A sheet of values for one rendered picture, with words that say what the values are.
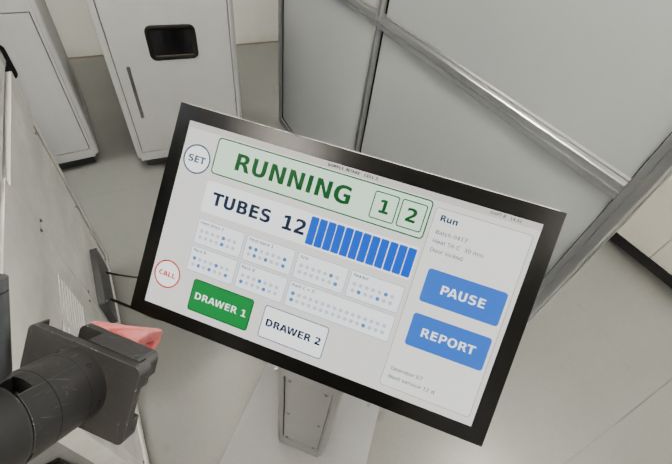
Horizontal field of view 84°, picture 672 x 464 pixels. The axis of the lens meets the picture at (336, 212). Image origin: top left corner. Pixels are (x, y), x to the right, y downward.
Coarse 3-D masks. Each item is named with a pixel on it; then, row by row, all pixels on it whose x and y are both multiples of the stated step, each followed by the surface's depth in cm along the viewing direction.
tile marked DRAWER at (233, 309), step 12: (192, 288) 53; (204, 288) 52; (216, 288) 52; (192, 300) 53; (204, 300) 52; (216, 300) 52; (228, 300) 52; (240, 300) 51; (252, 300) 51; (204, 312) 52; (216, 312) 52; (228, 312) 52; (240, 312) 51; (228, 324) 52; (240, 324) 52
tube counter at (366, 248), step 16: (288, 208) 50; (288, 224) 50; (304, 224) 49; (320, 224) 49; (336, 224) 48; (304, 240) 49; (320, 240) 49; (336, 240) 49; (352, 240) 48; (368, 240) 48; (384, 240) 48; (352, 256) 48; (368, 256) 48; (384, 256) 48; (400, 256) 47; (416, 256) 47; (400, 272) 47
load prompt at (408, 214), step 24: (240, 144) 50; (216, 168) 51; (240, 168) 50; (264, 168) 50; (288, 168) 49; (312, 168) 49; (288, 192) 49; (312, 192) 49; (336, 192) 48; (360, 192) 48; (384, 192) 47; (360, 216) 48; (384, 216) 47; (408, 216) 47
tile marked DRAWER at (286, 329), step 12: (264, 312) 51; (276, 312) 51; (288, 312) 50; (264, 324) 51; (276, 324) 51; (288, 324) 50; (300, 324) 50; (312, 324) 50; (264, 336) 51; (276, 336) 51; (288, 336) 50; (300, 336) 50; (312, 336) 50; (324, 336) 50; (300, 348) 50; (312, 348) 50
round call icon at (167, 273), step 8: (160, 256) 53; (160, 264) 53; (168, 264) 53; (176, 264) 53; (160, 272) 53; (168, 272) 53; (176, 272) 53; (152, 280) 54; (160, 280) 53; (168, 280) 53; (176, 280) 53; (168, 288) 53; (176, 288) 53
